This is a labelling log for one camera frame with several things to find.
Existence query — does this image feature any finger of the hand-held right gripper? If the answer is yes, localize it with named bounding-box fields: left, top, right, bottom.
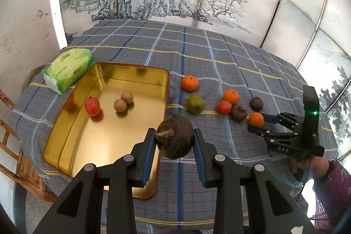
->
left=260, top=111, right=305, bottom=128
left=247, top=124, right=301, bottom=142

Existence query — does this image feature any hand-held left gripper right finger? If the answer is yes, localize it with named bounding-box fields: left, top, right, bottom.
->
left=193, top=128, right=320, bottom=234

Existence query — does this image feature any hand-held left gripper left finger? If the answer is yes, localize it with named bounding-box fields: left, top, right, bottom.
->
left=33, top=128, right=160, bottom=234

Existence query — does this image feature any orange tangerine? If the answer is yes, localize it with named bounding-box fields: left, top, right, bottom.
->
left=181, top=75, right=199, bottom=92
left=248, top=112, right=265, bottom=127
left=222, top=89, right=240, bottom=105

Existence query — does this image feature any dark purple passion fruit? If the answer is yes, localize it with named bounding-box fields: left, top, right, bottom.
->
left=250, top=97, right=264, bottom=112

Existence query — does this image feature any large dark brown round fruit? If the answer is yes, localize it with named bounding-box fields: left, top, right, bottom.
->
left=155, top=114, right=196, bottom=160

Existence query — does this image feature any dark brown wrinkled fruit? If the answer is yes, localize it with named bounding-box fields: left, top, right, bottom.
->
left=230, top=105, right=248, bottom=123

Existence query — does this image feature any gold metal tin box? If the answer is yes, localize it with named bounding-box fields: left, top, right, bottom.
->
left=42, top=62, right=170, bottom=200

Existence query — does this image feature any red round fruit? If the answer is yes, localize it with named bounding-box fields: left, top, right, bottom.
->
left=84, top=97, right=101, bottom=116
left=217, top=100, right=233, bottom=115

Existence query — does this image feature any green round fruit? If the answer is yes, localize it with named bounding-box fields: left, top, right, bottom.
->
left=186, top=95, right=206, bottom=114

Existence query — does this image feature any person's right forearm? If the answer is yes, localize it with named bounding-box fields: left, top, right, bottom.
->
left=297, top=157, right=351, bottom=232

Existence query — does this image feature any person's right hand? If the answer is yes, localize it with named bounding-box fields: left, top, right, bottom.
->
left=290, top=156, right=313, bottom=183

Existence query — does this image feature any grey plaid tablecloth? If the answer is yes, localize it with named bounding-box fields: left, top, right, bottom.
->
left=9, top=19, right=339, bottom=232

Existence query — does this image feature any green tissue pack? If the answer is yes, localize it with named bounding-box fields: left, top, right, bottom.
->
left=42, top=48, right=94, bottom=95

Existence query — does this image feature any wooden chair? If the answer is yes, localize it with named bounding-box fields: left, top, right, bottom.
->
left=0, top=90, right=58, bottom=203

